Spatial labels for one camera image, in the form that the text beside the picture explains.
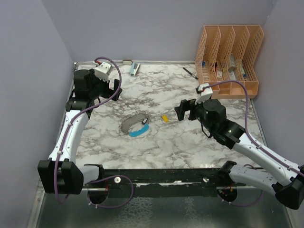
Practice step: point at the items in organizer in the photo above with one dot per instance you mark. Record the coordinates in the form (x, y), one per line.
(229, 71)

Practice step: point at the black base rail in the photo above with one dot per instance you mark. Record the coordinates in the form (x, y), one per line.
(154, 183)

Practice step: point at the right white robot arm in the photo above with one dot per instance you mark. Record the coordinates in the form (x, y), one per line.
(282, 178)

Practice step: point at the beige wall clip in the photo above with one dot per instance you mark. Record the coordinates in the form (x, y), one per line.
(127, 62)

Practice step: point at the light blue white stapler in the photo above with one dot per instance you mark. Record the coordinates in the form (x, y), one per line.
(134, 69)

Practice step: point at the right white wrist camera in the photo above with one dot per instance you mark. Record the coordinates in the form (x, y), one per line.
(205, 93)

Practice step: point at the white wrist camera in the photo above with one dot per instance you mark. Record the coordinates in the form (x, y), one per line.
(103, 71)
(205, 93)

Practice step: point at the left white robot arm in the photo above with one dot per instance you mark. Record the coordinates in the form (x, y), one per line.
(59, 173)

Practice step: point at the orange desk file organizer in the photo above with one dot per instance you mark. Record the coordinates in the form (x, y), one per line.
(225, 59)

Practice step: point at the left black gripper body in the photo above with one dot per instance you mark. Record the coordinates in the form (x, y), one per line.
(100, 88)

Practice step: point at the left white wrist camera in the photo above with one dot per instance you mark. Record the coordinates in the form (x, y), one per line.
(103, 71)

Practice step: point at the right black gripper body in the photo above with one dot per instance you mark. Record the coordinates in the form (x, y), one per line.
(199, 115)

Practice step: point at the yellow key tag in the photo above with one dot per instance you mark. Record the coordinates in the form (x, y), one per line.
(165, 118)

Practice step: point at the black pen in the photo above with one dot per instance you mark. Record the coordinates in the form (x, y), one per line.
(190, 73)

